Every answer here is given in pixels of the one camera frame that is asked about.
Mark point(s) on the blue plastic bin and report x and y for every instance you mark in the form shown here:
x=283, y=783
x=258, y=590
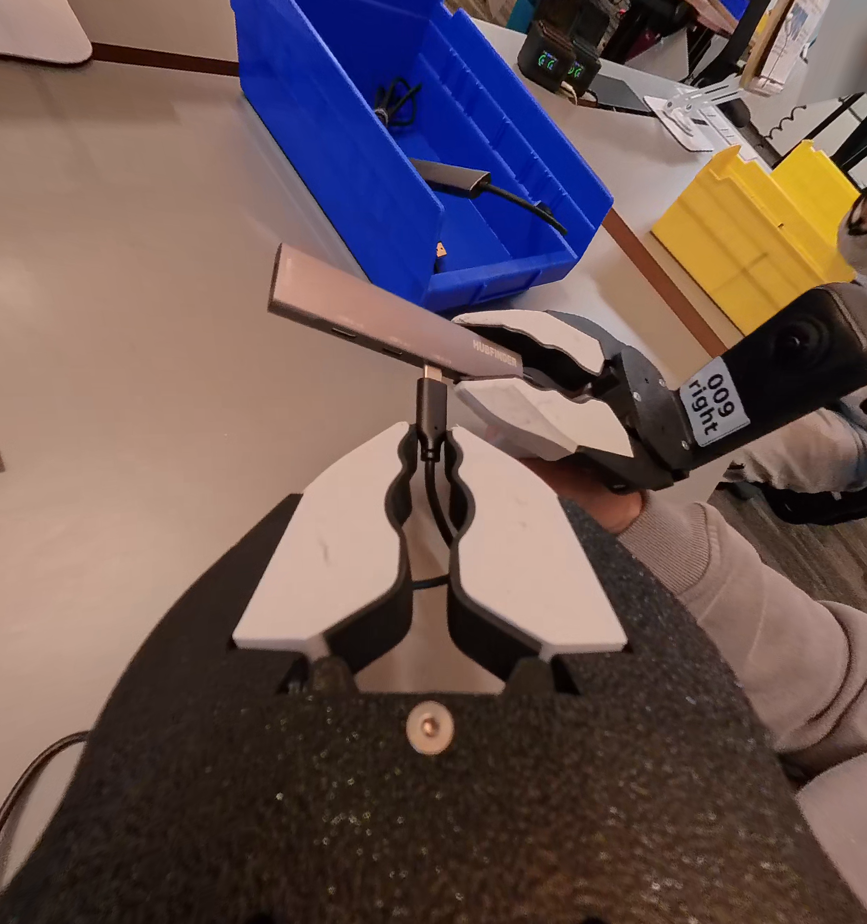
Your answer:
x=476, y=115

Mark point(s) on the person's right hand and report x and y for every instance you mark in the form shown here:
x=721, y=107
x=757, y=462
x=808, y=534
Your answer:
x=592, y=502

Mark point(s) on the person's trouser leg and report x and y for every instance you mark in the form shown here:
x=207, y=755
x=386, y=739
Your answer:
x=787, y=447

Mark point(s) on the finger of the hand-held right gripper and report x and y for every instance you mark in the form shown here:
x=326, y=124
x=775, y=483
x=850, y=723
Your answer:
x=534, y=419
x=534, y=336

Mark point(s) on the orange USB plug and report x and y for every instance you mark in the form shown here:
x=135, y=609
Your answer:
x=441, y=252

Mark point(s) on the black battery charger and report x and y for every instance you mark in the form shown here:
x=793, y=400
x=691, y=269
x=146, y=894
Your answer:
x=543, y=58
x=581, y=71

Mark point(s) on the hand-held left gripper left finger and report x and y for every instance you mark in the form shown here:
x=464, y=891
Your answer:
x=332, y=548

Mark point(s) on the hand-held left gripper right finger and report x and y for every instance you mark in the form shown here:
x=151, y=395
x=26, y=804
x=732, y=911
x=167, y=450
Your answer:
x=534, y=563

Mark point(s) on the person's right forearm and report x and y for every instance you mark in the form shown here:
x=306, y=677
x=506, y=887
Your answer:
x=751, y=606

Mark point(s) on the flat black tablet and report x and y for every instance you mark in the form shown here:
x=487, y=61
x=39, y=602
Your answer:
x=621, y=94

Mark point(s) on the yellow plastic bin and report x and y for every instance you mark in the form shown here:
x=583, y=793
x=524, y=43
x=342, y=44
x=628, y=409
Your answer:
x=736, y=238
x=819, y=170

